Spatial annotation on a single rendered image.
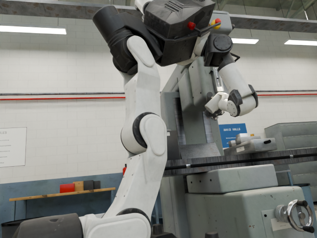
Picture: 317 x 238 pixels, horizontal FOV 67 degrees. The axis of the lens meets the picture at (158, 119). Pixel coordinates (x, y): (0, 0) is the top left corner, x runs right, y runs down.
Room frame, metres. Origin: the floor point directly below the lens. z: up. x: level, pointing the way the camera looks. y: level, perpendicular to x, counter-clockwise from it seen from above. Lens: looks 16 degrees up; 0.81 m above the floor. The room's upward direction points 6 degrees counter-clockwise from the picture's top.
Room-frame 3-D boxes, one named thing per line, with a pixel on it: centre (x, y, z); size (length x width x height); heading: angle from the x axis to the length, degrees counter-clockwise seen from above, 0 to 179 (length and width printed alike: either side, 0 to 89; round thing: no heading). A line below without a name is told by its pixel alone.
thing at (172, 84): (2.02, -0.25, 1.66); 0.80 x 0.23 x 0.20; 15
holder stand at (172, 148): (1.45, 0.02, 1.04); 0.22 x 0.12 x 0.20; 112
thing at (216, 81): (1.43, -0.40, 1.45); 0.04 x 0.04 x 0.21; 15
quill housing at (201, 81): (1.54, -0.37, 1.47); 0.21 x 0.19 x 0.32; 105
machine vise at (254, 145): (1.55, -0.55, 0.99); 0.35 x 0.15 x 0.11; 16
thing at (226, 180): (1.53, -0.37, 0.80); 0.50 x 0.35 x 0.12; 15
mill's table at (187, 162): (1.54, -0.42, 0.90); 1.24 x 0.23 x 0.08; 105
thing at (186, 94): (1.72, -0.33, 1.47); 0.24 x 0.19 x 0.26; 105
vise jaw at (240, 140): (1.52, -0.56, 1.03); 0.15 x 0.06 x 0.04; 106
